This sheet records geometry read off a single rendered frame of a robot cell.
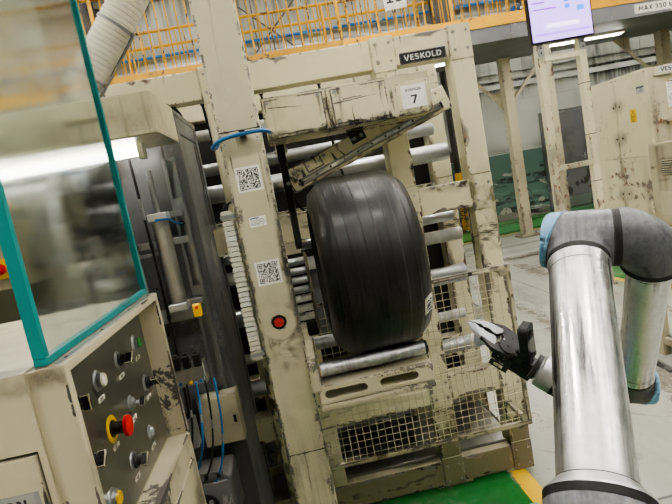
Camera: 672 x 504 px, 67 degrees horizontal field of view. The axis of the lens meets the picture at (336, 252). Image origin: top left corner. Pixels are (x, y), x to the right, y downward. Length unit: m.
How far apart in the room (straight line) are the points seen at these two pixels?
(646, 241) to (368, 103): 1.09
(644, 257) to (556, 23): 4.35
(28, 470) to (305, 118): 1.35
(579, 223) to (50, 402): 0.97
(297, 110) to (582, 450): 1.39
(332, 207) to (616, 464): 0.94
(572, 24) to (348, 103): 3.78
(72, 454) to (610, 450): 0.77
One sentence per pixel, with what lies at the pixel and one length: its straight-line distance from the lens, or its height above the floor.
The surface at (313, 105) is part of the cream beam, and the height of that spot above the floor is 1.73.
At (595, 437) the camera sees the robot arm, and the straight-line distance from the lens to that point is 0.86.
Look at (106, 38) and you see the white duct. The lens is 2.00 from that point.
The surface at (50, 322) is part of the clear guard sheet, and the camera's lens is 0.89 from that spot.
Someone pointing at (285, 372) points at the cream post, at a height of 0.90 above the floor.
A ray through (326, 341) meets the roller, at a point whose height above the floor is 0.91.
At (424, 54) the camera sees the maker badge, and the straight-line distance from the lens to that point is 2.29.
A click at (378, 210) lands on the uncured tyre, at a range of 1.45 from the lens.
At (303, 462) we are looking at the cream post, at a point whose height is 0.59.
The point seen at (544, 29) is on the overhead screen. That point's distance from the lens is 5.30.
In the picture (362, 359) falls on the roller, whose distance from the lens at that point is 1.59.
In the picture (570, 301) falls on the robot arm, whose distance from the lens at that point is 0.99.
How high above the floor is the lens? 1.45
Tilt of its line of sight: 7 degrees down
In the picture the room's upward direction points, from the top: 11 degrees counter-clockwise
